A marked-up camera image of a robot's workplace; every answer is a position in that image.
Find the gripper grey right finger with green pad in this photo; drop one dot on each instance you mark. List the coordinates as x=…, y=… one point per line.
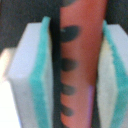
x=112, y=84

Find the brown sausage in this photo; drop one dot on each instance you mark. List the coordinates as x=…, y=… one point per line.
x=81, y=23

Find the gripper grey left finger with green pad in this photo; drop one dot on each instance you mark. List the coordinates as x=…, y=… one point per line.
x=26, y=80

